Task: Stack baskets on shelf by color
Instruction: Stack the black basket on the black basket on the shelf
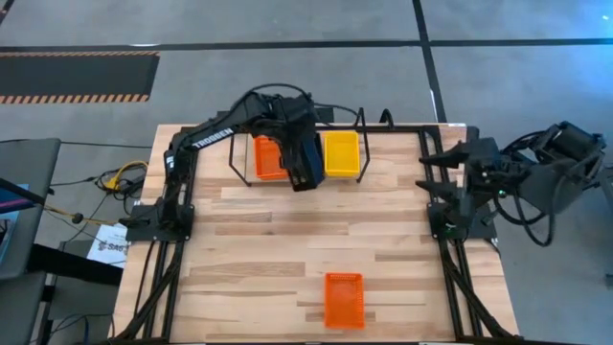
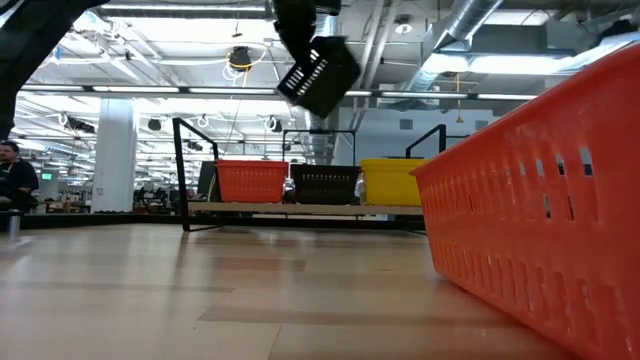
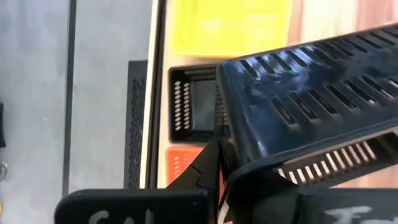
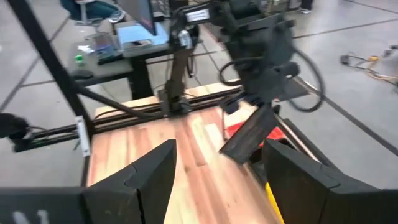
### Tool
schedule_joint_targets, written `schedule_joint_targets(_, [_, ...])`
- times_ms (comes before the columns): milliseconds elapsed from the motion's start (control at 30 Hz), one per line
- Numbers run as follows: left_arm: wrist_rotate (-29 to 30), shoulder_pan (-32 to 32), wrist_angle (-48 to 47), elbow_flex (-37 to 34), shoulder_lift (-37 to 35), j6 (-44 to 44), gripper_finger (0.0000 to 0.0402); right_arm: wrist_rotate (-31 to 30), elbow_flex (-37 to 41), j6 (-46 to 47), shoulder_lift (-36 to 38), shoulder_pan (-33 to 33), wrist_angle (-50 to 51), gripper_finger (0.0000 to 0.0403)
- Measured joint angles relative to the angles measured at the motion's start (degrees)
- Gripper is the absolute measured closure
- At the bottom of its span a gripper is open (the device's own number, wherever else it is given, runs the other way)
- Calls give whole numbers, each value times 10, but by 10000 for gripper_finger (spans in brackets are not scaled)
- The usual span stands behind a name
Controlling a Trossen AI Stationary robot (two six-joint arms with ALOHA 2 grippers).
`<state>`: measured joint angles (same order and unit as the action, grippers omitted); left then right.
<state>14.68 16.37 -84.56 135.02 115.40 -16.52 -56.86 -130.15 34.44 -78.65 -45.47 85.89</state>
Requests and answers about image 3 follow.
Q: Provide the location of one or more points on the red-orange plastic basket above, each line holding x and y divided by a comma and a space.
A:
183, 161

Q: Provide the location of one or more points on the black perforated metal panel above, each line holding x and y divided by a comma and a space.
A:
135, 124

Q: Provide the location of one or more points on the black plastic basket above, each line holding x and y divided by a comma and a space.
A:
311, 102
199, 105

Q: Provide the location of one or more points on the yellow plastic basket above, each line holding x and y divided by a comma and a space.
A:
230, 28

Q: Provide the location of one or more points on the black aluminium table frame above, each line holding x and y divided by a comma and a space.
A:
157, 93

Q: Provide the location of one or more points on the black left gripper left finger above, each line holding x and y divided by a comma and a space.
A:
133, 205

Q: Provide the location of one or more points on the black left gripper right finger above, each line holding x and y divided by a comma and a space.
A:
264, 202

